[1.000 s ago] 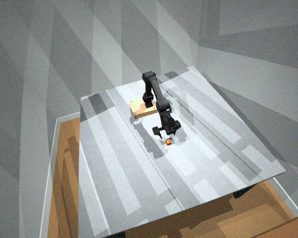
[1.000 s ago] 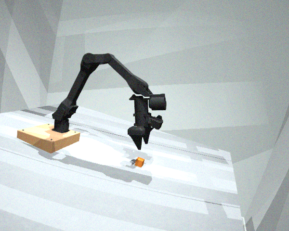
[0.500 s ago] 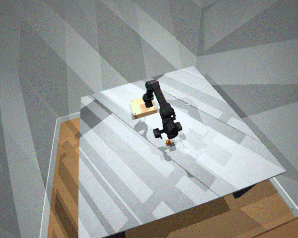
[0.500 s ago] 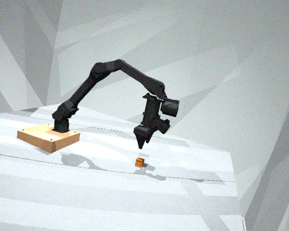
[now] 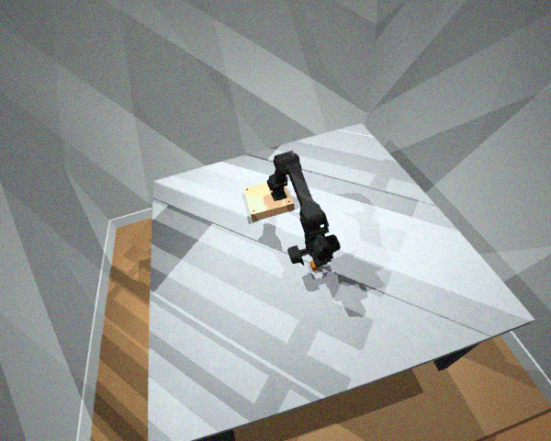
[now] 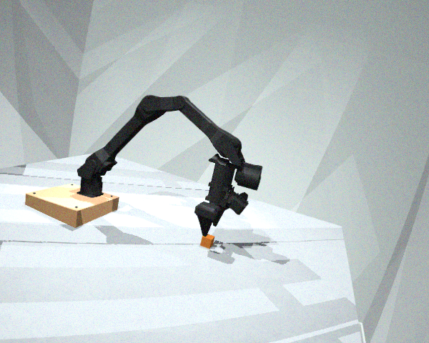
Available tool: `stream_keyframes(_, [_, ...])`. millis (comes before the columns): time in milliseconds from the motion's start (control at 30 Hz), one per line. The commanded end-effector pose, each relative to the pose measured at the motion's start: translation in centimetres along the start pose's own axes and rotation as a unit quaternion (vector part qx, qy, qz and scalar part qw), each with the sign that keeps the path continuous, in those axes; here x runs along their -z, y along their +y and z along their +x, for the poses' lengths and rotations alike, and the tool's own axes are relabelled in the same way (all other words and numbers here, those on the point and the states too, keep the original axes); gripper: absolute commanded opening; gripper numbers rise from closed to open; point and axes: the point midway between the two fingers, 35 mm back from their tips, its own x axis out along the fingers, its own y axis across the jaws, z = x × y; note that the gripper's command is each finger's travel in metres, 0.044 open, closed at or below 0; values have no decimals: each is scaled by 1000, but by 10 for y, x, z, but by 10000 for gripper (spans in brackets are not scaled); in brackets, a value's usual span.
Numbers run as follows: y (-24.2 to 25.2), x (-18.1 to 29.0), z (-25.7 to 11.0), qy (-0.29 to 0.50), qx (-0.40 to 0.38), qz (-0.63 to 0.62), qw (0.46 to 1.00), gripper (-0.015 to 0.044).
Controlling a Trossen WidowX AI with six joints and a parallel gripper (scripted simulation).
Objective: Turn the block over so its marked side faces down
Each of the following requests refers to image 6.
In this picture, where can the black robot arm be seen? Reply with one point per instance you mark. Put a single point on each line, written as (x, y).
(151, 108)

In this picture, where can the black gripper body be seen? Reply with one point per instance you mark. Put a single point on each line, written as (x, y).
(217, 192)

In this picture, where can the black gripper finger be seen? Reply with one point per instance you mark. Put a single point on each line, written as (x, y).
(223, 209)
(205, 224)

